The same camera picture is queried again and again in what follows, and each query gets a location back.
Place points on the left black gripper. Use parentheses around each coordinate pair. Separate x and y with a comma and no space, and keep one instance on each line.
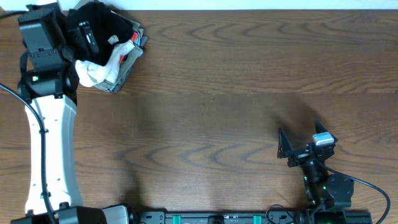
(75,38)

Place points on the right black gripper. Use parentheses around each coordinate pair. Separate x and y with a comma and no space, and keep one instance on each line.
(286,152)

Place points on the black t-shirt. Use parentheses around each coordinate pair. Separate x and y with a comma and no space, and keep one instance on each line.
(110,29)

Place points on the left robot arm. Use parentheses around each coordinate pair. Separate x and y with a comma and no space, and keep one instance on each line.
(47,88)

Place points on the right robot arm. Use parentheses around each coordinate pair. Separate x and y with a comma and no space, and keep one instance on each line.
(329,193)

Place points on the white folded garment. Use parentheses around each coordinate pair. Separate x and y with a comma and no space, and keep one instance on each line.
(91,74)

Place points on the red and grey folded garment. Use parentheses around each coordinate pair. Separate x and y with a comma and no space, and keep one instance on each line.
(127,61)

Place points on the olive folded garment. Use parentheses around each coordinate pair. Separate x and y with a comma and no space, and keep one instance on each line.
(108,45)

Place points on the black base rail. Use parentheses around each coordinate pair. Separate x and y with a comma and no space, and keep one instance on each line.
(269,217)

